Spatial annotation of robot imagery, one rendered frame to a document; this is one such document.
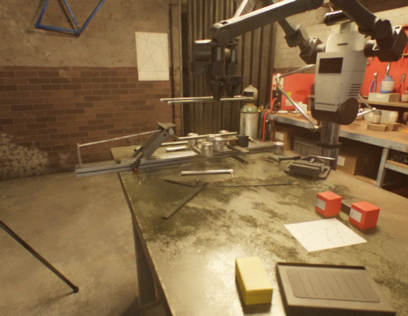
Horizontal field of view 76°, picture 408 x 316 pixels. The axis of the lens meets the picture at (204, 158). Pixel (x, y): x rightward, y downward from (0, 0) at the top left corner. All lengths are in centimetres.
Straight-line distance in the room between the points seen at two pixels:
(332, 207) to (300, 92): 265
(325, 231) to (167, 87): 337
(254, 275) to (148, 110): 344
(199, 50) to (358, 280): 84
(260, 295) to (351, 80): 132
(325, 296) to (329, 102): 127
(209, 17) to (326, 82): 231
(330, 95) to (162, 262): 132
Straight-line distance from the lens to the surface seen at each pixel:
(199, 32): 360
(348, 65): 160
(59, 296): 193
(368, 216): 75
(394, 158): 221
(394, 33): 156
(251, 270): 51
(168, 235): 64
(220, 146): 113
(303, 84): 335
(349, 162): 240
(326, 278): 54
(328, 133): 171
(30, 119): 379
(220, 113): 372
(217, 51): 106
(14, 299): 203
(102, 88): 370
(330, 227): 73
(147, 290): 165
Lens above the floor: 124
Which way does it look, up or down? 18 degrees down
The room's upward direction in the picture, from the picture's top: straight up
